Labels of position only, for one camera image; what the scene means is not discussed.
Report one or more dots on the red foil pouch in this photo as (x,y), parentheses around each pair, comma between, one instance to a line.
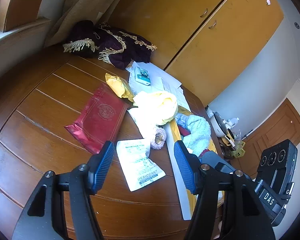
(100,120)

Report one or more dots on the wooden door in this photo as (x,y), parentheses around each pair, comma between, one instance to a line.
(283,124)

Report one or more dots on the white desiccant packet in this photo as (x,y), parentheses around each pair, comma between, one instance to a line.
(138,169)

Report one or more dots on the pink crochet pouch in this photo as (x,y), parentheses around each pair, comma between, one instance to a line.
(158,139)

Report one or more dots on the teal small box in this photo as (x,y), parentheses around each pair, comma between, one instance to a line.
(142,76)

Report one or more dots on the yellow cardboard box tray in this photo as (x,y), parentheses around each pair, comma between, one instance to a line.
(182,160)

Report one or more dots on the light blue fluffy cloth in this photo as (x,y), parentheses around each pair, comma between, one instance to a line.
(199,138)

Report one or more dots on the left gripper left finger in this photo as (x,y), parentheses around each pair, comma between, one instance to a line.
(43,216)

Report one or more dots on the cluttered side table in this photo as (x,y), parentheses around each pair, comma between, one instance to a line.
(231,145)

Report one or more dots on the white rice cooker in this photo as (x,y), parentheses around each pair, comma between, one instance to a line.
(221,126)

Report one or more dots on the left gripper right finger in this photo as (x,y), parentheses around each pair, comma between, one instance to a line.
(244,217)

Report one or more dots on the purple velvet fringed cloth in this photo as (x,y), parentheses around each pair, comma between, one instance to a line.
(111,45)

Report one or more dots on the beige curtain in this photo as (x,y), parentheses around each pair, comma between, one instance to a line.
(78,10)

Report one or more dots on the white paper sheets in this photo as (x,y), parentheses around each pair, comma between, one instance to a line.
(160,80)

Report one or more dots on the wooden wardrobe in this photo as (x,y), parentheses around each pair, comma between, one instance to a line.
(205,44)

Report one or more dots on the pale yellow fluffy cloth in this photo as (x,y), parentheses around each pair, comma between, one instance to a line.
(159,107)

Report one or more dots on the yellow snack packet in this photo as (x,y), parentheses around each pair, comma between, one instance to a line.
(120,87)

